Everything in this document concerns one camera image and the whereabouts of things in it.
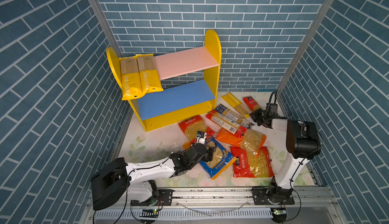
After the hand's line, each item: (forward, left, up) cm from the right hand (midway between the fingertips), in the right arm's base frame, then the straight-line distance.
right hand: (248, 110), depth 102 cm
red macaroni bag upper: (-16, +35, 0) cm, 39 cm away
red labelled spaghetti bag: (-12, +14, -1) cm, 18 cm away
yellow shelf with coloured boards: (-1, +48, +7) cm, 48 cm away
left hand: (-31, +25, +4) cm, 40 cm away
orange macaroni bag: (-22, +1, -1) cm, 22 cm away
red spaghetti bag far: (+11, -4, -4) cm, 12 cm away
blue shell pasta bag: (-33, +18, -3) cm, 38 cm away
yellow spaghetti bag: (+9, +8, -4) cm, 13 cm away
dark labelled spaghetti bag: (-4, +10, -2) cm, 11 cm away
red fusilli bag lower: (-36, +5, -2) cm, 36 cm away
